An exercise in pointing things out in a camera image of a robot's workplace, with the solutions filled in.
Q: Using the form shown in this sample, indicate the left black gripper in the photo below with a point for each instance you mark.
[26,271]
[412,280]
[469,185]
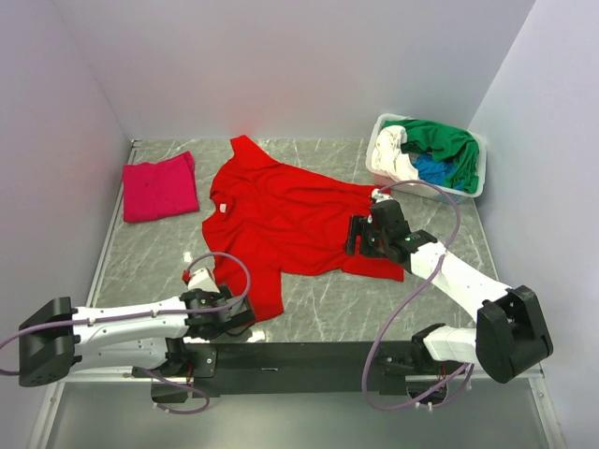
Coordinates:
[224,293]

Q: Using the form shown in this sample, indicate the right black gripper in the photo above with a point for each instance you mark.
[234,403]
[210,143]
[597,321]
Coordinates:
[359,225]

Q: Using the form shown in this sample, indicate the red t-shirt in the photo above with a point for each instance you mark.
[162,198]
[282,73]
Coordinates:
[272,218]

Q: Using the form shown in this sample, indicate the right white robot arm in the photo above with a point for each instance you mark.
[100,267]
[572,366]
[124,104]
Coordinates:
[510,334]

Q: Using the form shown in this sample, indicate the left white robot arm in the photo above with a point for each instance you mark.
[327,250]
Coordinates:
[60,339]

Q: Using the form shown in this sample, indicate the white t-shirt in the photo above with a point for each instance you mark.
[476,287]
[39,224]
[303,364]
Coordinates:
[388,156]

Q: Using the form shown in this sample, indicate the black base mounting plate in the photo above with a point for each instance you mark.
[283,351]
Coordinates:
[305,367]

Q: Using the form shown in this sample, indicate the white plastic laundry basket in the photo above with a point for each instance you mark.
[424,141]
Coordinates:
[418,188]

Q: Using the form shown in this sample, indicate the blue t-shirt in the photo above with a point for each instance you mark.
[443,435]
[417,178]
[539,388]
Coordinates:
[438,173]

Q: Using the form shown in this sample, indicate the green t-shirt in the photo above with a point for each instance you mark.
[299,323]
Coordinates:
[444,143]

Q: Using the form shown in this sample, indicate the folded magenta t-shirt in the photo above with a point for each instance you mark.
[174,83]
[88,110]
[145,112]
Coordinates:
[153,191]

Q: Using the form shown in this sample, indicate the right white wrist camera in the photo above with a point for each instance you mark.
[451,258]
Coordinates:
[378,195]

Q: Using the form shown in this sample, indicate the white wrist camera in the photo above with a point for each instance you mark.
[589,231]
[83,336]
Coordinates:
[378,195]
[201,279]

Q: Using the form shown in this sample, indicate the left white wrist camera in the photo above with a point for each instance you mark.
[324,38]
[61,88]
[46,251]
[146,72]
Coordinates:
[201,279]

